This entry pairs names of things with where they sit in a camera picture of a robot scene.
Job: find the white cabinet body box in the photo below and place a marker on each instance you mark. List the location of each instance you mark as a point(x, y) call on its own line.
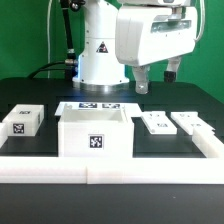
point(93, 132)

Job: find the white marker base sheet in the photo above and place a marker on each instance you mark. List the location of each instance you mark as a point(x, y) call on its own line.
point(132, 109)

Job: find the white door panel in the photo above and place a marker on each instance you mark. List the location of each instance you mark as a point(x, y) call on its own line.
point(158, 123)
point(190, 120)

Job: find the white U-shaped fence frame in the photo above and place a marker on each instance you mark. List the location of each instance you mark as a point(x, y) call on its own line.
point(69, 170)

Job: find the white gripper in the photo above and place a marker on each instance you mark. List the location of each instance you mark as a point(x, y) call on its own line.
point(145, 35)

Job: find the small white cabinet top box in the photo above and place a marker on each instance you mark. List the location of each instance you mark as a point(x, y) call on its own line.
point(24, 120)

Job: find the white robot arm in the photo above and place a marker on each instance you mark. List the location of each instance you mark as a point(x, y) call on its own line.
point(97, 67)

